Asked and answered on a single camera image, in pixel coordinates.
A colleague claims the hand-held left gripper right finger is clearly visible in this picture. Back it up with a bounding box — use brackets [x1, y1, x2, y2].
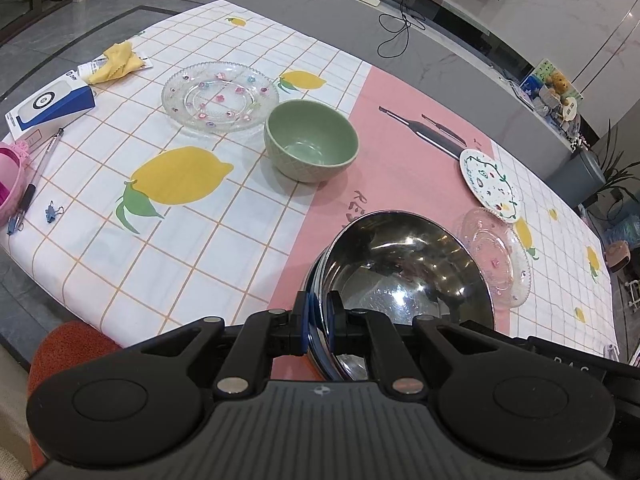
[329, 292, 502, 400]

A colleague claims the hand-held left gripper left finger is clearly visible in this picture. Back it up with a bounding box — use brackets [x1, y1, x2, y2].
[136, 290, 310, 401]

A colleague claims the stainless steel bowl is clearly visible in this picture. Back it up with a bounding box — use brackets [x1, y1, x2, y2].
[304, 210, 496, 382]

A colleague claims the green ceramic bowl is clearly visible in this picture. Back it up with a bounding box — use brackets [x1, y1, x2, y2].
[263, 99, 360, 184]

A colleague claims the white patterned plate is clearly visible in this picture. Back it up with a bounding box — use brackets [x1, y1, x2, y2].
[459, 148, 521, 224]

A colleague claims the large flowered glass plate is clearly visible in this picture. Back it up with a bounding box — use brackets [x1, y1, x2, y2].
[161, 61, 281, 136]

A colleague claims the pink stool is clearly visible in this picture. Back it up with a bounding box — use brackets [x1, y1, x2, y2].
[604, 239, 634, 275]

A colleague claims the lemon print checked tablecloth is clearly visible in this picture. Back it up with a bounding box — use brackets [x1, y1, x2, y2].
[0, 0, 619, 382]

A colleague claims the small flowered glass plate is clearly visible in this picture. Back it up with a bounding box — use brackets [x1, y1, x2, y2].
[454, 207, 532, 310]

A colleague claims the grey trash bin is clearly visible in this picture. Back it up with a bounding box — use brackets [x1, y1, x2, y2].
[544, 147, 607, 207]

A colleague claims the green houseplant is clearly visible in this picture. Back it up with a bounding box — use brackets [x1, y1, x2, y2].
[589, 119, 640, 205]

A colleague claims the orange chair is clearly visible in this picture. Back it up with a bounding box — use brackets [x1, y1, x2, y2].
[27, 320, 122, 480]

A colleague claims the pile of toys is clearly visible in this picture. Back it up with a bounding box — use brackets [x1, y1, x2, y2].
[518, 57, 585, 137]

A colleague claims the clear ballpoint pen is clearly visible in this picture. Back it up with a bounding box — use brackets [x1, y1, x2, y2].
[6, 127, 65, 236]

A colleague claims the yellow cloth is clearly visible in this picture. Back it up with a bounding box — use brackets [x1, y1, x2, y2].
[86, 41, 145, 85]

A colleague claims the pink container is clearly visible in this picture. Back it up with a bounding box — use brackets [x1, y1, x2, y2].
[0, 141, 32, 227]

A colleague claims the blue and white box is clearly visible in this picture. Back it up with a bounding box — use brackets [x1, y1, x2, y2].
[5, 72, 97, 144]

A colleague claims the black cable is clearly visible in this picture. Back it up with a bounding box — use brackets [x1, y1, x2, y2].
[377, 0, 427, 61]

